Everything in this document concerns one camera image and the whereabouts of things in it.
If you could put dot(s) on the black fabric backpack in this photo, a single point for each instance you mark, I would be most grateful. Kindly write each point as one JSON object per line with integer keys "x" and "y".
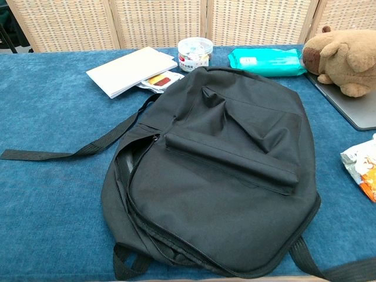
{"x": 220, "y": 176}

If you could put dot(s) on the white sachet red yellow print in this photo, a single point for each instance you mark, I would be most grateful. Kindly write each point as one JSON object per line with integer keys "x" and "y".
{"x": 160, "y": 80}

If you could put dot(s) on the clear plastic candy jar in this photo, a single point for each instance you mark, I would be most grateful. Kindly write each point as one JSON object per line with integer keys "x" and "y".
{"x": 194, "y": 54}

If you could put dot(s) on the white book yellow spine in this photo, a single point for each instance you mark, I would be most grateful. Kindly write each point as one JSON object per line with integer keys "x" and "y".
{"x": 129, "y": 69}

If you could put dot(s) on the teal wet wipes pack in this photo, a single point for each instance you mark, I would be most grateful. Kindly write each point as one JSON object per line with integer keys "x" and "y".
{"x": 264, "y": 62}

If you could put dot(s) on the woven rattan folding screen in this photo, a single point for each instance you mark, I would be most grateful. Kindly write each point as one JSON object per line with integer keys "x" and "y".
{"x": 73, "y": 23}

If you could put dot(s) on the grey closed laptop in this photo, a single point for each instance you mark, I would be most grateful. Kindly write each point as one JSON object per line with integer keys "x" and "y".
{"x": 352, "y": 108}

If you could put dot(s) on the orange white snack bag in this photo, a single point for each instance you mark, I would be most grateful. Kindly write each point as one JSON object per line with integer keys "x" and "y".
{"x": 364, "y": 170}

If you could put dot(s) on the brown capybara plush toy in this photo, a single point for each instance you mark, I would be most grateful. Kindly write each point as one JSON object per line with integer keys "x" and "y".
{"x": 346, "y": 58}

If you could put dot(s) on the black tripod stand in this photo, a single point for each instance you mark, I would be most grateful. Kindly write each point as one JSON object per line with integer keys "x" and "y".
{"x": 10, "y": 44}

